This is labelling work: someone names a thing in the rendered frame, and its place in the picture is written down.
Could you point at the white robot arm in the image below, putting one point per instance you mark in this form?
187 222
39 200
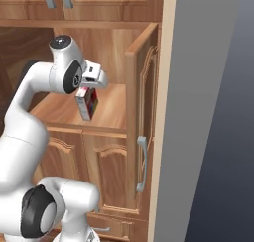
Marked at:
23 143

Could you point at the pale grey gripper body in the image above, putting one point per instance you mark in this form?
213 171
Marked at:
102 79

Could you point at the colourful cereal box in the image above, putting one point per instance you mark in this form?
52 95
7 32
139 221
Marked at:
87 104

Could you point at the wooden drawer front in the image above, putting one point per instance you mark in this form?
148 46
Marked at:
122 227

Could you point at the wooden cabinet unit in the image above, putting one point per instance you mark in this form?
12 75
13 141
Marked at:
109 51

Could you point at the wooden cabinet door with arch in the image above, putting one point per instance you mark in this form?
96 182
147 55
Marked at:
145 97
112 173
63 160

